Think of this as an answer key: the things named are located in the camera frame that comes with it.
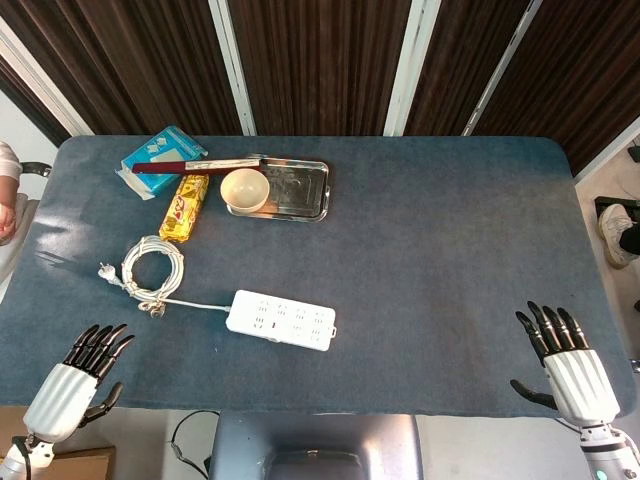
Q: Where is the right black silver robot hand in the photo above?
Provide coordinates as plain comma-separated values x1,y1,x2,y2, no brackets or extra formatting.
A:
509,300,621,426

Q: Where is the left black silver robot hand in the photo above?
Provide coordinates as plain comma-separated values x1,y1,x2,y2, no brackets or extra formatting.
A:
22,323,136,445

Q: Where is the white power strip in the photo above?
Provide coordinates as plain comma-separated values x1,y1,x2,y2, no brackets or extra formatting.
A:
225,289,337,353

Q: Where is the striped twist tie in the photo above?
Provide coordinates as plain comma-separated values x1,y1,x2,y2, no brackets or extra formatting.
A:
138,299,169,319

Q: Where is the black trouser leg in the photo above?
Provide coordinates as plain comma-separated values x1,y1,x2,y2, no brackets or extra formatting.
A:
618,199,640,256

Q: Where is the white sneaker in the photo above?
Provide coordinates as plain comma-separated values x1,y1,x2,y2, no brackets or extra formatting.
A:
598,203,639,270

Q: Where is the blue felt table cloth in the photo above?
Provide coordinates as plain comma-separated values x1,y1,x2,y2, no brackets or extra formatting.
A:
0,134,634,419

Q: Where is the yellow snack package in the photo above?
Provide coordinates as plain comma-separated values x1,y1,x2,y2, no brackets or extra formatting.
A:
158,173,210,245

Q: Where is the person in white clothes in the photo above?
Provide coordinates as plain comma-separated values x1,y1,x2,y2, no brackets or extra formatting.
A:
0,141,32,301

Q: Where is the grey robot torso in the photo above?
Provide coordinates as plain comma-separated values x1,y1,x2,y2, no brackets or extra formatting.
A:
208,412,424,480

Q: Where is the blue tissue pack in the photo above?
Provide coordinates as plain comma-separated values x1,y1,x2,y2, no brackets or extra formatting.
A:
114,124,209,201

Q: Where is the beige plastic bowl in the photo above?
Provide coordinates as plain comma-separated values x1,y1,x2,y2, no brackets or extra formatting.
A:
220,168,272,215

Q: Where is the brown slatted partition panel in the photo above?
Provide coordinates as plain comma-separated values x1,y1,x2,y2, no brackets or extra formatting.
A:
474,0,640,176
0,0,246,137
404,0,529,137
227,0,414,137
0,54,69,147

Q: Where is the rectangular steel tray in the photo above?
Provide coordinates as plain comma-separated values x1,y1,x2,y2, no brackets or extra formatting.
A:
225,155,331,222

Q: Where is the thin black cable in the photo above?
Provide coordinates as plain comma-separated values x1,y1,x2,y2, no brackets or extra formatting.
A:
169,409,221,479

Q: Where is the white coiled power strip cable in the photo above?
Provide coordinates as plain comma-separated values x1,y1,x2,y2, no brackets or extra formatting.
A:
98,234,234,319

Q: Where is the red-handled kitchen knife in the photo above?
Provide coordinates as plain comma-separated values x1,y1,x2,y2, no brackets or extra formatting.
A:
132,157,264,177

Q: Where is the white metal partition post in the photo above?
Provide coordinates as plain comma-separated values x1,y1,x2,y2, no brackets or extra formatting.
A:
383,0,441,137
462,0,544,137
207,0,257,137
0,19,96,137

